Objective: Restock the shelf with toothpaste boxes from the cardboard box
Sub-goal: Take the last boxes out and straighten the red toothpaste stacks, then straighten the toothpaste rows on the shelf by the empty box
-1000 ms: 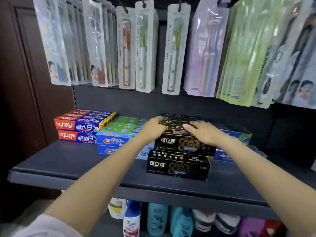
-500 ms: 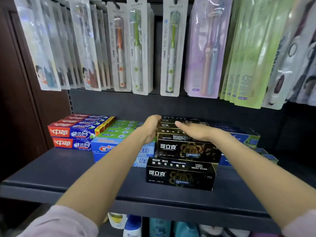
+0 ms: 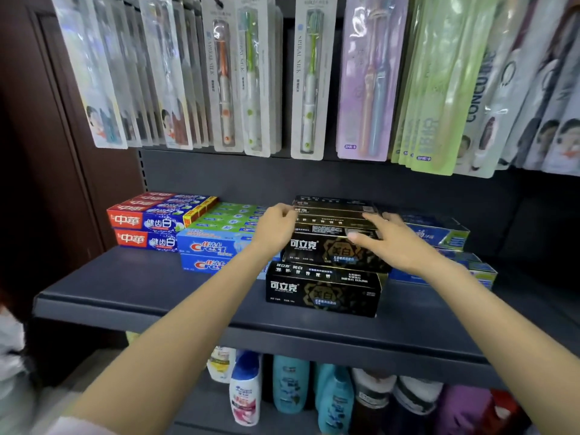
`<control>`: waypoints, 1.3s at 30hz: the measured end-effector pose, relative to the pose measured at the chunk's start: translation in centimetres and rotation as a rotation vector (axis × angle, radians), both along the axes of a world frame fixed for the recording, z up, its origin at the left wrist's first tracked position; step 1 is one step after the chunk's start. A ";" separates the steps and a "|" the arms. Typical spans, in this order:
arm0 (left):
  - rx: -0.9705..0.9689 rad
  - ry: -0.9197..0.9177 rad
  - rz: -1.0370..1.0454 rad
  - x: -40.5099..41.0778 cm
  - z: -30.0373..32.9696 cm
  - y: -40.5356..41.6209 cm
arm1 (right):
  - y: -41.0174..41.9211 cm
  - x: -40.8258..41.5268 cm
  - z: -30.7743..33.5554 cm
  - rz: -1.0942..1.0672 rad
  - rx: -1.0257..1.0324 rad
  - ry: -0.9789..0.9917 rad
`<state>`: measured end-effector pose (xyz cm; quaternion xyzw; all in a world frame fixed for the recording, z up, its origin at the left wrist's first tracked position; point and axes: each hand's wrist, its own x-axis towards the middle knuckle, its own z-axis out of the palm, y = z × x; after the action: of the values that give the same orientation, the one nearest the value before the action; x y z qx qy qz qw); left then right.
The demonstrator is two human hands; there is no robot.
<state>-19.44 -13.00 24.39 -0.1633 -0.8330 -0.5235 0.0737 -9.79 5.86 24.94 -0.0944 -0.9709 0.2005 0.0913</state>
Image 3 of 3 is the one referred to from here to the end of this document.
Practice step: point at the person's left hand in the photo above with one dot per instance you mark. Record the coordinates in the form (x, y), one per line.
(276, 231)

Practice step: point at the person's right hand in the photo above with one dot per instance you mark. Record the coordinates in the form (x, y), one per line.
(398, 246)

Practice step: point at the gold toothpaste box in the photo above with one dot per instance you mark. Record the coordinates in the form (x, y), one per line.
(326, 221)
(331, 212)

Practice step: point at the black patterned toothpaste box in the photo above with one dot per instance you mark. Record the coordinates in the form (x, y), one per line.
(335, 201)
(317, 294)
(326, 251)

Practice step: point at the light blue toothpaste box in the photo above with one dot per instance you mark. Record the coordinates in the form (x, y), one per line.
(208, 246)
(204, 265)

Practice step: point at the red and blue toothpaste box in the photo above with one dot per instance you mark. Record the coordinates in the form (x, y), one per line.
(145, 241)
(158, 202)
(172, 195)
(145, 220)

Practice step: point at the dark grey shelf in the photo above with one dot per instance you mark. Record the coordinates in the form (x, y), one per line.
(136, 289)

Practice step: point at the person's left forearm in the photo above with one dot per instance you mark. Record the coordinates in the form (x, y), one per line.
(172, 348)

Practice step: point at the person's right forearm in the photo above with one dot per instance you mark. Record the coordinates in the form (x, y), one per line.
(507, 339)

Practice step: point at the dark grey shelf board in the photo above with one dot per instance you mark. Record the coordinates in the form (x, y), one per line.
(204, 412)

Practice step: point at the white bottle yellow label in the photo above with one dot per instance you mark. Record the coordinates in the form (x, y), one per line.
(222, 364)

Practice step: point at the small teal shampoo bottle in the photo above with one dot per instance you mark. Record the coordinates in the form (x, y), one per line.
(335, 403)
(322, 373)

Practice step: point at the brown-lidded dark jar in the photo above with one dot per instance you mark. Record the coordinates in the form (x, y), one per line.
(371, 398)

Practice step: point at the large teal shampoo bottle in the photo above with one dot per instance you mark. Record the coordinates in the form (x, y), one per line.
(291, 385)

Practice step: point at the green toothbrush pack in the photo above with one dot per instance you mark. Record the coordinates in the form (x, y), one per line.
(253, 76)

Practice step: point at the white-lidded dark jar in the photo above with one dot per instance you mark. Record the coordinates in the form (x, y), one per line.
(414, 403)

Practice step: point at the row of green toothbrush packs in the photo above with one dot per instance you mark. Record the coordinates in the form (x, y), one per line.
(310, 76)

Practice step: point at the orange toothbrush pack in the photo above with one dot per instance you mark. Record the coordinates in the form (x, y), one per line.
(222, 76)

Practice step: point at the stack of light green packs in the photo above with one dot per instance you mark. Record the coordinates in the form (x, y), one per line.
(435, 86)

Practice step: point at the white bottle blue cap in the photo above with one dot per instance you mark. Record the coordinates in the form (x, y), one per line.
(244, 394)

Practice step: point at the stack of purple toothbrush packs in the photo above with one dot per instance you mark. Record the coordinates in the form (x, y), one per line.
(369, 76)

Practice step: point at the pink shampoo bottle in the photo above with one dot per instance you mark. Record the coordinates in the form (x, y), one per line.
(462, 409)

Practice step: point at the yellow plastic bottle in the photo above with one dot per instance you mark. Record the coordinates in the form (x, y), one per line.
(131, 337)

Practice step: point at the stack of brown toothbrush packs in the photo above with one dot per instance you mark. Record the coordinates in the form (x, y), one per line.
(498, 86)

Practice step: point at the red child toothbrush pack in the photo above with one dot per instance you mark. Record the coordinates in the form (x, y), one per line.
(172, 72)

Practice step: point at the red orange bottle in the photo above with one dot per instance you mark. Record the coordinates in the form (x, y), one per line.
(503, 409)

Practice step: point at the stack of blue child toothbrush packs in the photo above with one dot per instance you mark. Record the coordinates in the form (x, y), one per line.
(90, 72)

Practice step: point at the white plastic bag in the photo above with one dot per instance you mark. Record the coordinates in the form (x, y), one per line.
(11, 348)

